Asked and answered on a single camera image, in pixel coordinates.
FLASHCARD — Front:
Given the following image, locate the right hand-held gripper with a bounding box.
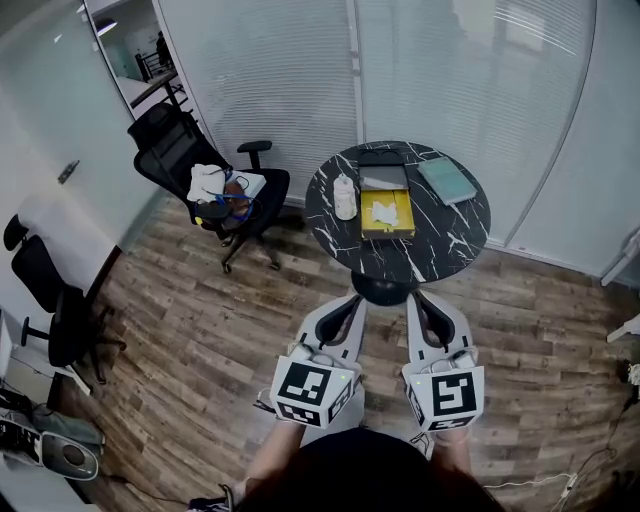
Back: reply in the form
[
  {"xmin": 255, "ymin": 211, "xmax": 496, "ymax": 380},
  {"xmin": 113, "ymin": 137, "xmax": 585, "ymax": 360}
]
[{"xmin": 402, "ymin": 292, "xmax": 486, "ymax": 433}]

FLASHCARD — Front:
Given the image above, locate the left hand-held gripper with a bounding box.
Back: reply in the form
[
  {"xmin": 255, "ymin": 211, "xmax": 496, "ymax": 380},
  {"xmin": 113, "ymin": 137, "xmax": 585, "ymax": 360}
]
[{"xmin": 268, "ymin": 293, "xmax": 369, "ymax": 429}]

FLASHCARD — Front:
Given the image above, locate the clear plastic bag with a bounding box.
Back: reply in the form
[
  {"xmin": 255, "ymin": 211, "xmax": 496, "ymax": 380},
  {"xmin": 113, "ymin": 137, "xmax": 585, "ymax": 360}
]
[{"xmin": 369, "ymin": 199, "xmax": 401, "ymax": 227}]

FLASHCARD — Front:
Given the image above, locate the yellow tray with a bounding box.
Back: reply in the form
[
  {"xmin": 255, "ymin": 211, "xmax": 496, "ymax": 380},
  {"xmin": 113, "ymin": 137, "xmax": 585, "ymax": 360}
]
[{"xmin": 357, "ymin": 148, "xmax": 417, "ymax": 242}]

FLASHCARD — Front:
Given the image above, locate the person's left forearm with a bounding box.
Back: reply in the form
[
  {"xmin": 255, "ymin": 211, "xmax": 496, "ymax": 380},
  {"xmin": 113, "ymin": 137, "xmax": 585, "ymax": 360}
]
[{"xmin": 243, "ymin": 418, "xmax": 307, "ymax": 497}]

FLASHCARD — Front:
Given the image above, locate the person's right forearm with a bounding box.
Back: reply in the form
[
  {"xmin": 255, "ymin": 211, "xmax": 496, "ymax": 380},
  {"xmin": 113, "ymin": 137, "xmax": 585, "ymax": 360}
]
[{"xmin": 429, "ymin": 427, "xmax": 475, "ymax": 477}]

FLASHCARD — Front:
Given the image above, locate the white cardboard box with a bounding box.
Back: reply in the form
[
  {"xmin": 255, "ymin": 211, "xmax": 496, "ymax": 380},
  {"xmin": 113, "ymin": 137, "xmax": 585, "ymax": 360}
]
[{"xmin": 227, "ymin": 169, "xmax": 268, "ymax": 201}]

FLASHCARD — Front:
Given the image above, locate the person's dark shirt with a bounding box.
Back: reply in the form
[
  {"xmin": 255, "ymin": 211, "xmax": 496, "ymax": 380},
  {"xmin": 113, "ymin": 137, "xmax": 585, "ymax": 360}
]
[{"xmin": 294, "ymin": 427, "xmax": 436, "ymax": 486}]

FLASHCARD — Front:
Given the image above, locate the pastel drinking bottle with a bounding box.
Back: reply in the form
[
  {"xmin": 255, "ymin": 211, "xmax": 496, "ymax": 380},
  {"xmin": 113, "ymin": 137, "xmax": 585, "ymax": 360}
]
[{"xmin": 332, "ymin": 173, "xmax": 359, "ymax": 221}]

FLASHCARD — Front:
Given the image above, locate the teal book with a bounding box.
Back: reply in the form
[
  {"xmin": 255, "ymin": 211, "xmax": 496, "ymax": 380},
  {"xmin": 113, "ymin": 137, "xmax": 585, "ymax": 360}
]
[{"xmin": 416, "ymin": 156, "xmax": 479, "ymax": 207}]

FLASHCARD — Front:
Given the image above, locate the brown bag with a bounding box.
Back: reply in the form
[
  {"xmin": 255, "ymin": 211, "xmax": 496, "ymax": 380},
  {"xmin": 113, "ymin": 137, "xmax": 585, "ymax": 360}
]
[{"xmin": 222, "ymin": 179, "xmax": 251, "ymax": 206}]

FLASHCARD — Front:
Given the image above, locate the black white patterned pouch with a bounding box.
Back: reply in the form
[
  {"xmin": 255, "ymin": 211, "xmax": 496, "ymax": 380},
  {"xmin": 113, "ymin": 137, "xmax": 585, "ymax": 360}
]
[{"xmin": 623, "ymin": 359, "xmax": 640, "ymax": 401}]

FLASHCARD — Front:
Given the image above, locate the dark white striped bag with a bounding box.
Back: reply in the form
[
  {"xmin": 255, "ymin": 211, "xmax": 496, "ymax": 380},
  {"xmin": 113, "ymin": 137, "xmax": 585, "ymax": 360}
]
[{"xmin": 187, "ymin": 483, "xmax": 237, "ymax": 512}]

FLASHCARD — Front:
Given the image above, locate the black mesh office chair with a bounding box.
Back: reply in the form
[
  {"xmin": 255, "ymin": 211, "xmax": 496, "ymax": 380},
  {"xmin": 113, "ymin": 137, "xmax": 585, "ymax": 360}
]
[{"xmin": 127, "ymin": 102, "xmax": 291, "ymax": 275}]

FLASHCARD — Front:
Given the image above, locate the grey round device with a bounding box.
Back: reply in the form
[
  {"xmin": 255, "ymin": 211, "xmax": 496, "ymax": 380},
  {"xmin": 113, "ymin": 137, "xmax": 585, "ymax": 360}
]
[{"xmin": 39, "ymin": 432, "xmax": 100, "ymax": 482}]

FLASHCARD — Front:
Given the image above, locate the black table pedestal base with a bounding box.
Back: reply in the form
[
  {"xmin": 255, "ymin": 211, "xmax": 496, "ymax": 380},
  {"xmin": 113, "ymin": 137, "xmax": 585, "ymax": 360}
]
[{"xmin": 349, "ymin": 269, "xmax": 419, "ymax": 307}]

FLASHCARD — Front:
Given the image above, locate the blue cable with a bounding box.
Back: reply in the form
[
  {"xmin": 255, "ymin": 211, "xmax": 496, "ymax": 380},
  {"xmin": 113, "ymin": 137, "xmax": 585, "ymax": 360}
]
[{"xmin": 199, "ymin": 169, "xmax": 264, "ymax": 226}]

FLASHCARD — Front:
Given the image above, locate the white floor cable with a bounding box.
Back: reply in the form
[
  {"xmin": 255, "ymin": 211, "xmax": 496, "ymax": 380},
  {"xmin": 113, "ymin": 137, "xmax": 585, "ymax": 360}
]
[{"xmin": 481, "ymin": 470, "xmax": 582, "ymax": 500}]

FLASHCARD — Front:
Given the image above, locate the white table frame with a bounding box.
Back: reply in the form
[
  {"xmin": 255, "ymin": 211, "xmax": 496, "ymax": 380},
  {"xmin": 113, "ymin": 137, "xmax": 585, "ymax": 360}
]
[{"xmin": 599, "ymin": 227, "xmax": 640, "ymax": 344}]

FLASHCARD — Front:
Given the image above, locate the black floor cable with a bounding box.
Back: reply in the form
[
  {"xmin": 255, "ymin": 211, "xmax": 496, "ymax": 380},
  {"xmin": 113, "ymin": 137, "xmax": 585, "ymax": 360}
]
[{"xmin": 574, "ymin": 393, "xmax": 637, "ymax": 482}]

